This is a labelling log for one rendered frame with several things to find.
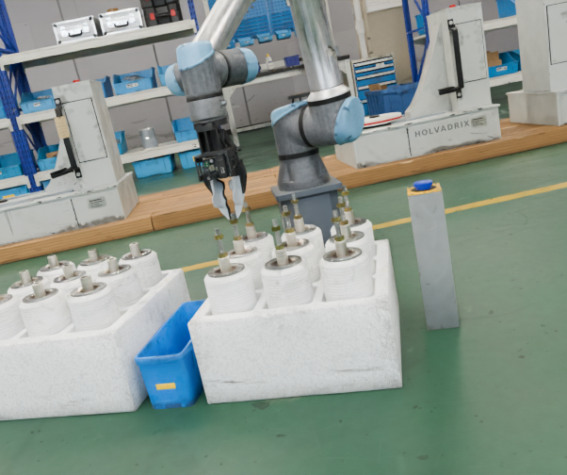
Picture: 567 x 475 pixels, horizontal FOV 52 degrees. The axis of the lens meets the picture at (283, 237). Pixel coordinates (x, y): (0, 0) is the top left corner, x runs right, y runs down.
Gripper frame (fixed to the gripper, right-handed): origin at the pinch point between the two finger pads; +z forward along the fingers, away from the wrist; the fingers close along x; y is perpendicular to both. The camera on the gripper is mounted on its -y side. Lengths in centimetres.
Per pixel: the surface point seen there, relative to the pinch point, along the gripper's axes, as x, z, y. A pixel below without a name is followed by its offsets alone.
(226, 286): 0.3, 11.0, 17.0
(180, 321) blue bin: -19.9, 25.2, -3.7
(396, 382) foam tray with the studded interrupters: 29.9, 32.9, 20.7
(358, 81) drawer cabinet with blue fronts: 15, -13, -535
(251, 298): 3.9, 15.0, 14.3
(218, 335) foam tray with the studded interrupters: -2.6, 19.7, 20.0
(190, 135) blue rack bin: -146, 4, -423
